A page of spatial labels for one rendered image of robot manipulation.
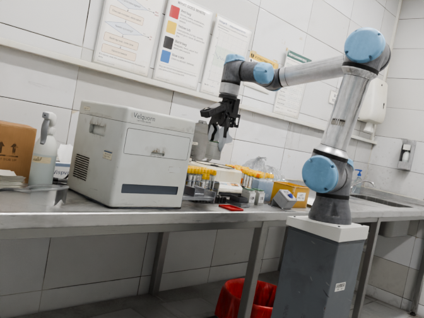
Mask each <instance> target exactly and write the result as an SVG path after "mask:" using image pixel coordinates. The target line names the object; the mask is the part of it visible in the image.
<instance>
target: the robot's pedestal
mask: <svg viewBox="0 0 424 318"><path fill-rule="evenodd" d="M364 242H365V239H363V240H353V241H347V242H337V241H334V240H331V239H328V238H325V237H321V236H319V235H316V234H313V233H310V232H306V231H304V230H301V229H298V228H295V227H291V226H288V234H287V238H286V244H285V249H284V253H283V259H282V263H281V269H280V275H279V278H278V284H277V288H276V294H275V298H274V304H273V309H272V313H271V318H348V317H349V314H350V308H351V303H352V299H353V293H354V290H355V284H356V278H357V275H358V269H359V265H360V260H361V256H362V251H363V245H364Z"/></svg>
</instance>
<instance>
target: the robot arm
mask: <svg viewBox="0 0 424 318"><path fill-rule="evenodd" d="M344 53H345V55H342V56H336V57H330V58H327V59H321V60H317V61H312V62H306V63H302V64H297V65H293V66H287V67H283V68H278V69H274V68H273V66H272V65H271V64H270V63H265V62H249V61H245V57H244V56H241V55H238V54H228V55H227V56H226V58H225V63H224V65H223V73H222V77H221V83H220V90H219V93H220V94H219V96H218V98H222V102H218V103H215V104H213V105H211V106H209V107H206V108H204V109H202V110H200V114H201V117H204V118H209V117H211V119H210V121H209V124H208V142H209V141H219V143H218V148H219V151H222V149H223V147H224V145H225V144H226V143H231V142H232V140H233V138H232V137H231V136H230V135H229V127H231V128H233V127H236V128H239V122H240V115H239V114H238V111H239V105H240V99H238V98H237V96H238V95H239V90H240V83H241V81H244V82H250V83H255V84H257V85H259V86H261V87H263V88H265V89H267V90H269V91H278V90H280V89H281V88H283V87H287V86H294V85H301V84H305V83H311V82H315V81H322V80H328V79H333V78H339V77H343V79H342V81H341V84H340V87H339V90H338V94H337V96H336V99H335V102H334V105H333V108H332V111H331V114H330V116H329V120H328V122H327V126H326V129H325V131H324V134H323V137H322V140H321V143H320V145H318V146H316V147H314V149H313V152H312V155H311V157H310V158H309V159H308V160H307V161H306V162H305V163H304V165H303V168H302V178H303V181H304V183H305V185H306V186H307V187H308V188H309V189H311V190H313V191H315V192H316V196H315V200H314V202H313V204H312V207H311V209H310V211H309V215H308V218H309V219H311V220H315V221H321V222H324V223H332V224H337V225H351V222H352V217H351V211H350V205H349V199H350V190H351V181H352V175H353V170H354V168H353V160H351V159H350V158H348V156H347V154H346V150H347V147H348V145H349V142H350V139H351V135H352V133H353V130H354V128H355V124H356V121H357V119H358V116H359V113H360V110H361V107H362V104H363V101H364V99H365V95H366V93H367V90H368V87H369V84H370V82H371V81H372V80H373V79H375V78H377V77H378V74H379V72H381V71H382V70H383V69H385V68H386V67H387V65H388V64H389V62H390V60H391V50H390V47H389V46H388V44H387V42H386V40H385V38H384V36H383V34H381V33H380V32H379V31H378V30H376V29H374V28H370V27H363V28H359V29H357V30H355V31H354V32H352V33H351V34H350V35H349V36H348V38H347V39H346V41H345V43H344ZM236 118H239V119H238V125H236ZM218 125H219V126H221V128H220V127H219V126H218Z"/></svg>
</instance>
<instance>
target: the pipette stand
mask: <svg viewBox="0 0 424 318"><path fill-rule="evenodd" d="M273 184H274V182H271V181H269V180H259V179H253V181H252V187H251V189H252V188H256V189H262V190H264V193H265V197H264V202H263V203H269V204H271V201H270V200H271V193H272V190H273Z"/></svg>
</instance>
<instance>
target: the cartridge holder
mask: <svg viewBox="0 0 424 318"><path fill-rule="evenodd" d="M247 199H248V198H247V197H243V196H239V195H233V194H231V195H230V198H229V199H227V200H226V203H231V204H234V205H237V206H239V207H241V208H243V207H247V208H249V207H250V204H248V203H247Z"/></svg>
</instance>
